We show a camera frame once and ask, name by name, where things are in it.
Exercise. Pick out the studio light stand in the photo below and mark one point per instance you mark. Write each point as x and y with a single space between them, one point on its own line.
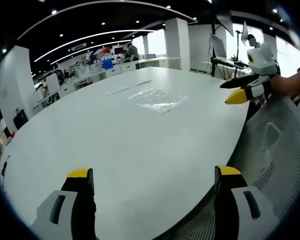
218 50

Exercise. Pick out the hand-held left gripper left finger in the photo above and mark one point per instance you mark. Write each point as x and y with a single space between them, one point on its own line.
65 207

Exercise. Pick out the white mesh office chair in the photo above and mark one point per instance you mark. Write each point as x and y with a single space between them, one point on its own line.
272 160

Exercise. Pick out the person's right hand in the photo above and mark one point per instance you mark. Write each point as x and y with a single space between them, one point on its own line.
286 85

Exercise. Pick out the long white office desk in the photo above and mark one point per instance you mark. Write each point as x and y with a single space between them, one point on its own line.
150 62

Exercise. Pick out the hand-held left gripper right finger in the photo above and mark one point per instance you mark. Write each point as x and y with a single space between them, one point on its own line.
240 207

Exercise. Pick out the clear resealable plastic bag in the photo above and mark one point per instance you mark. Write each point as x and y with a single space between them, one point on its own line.
160 100

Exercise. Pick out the reflector panel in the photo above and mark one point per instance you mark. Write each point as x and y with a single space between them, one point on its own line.
244 32

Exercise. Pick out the white square pillar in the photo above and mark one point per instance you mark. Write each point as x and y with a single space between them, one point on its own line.
177 43
13 87

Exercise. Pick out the blue storage box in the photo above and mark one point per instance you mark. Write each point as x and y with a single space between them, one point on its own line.
107 63

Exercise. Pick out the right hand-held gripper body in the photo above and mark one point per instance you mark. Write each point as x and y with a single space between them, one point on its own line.
261 61

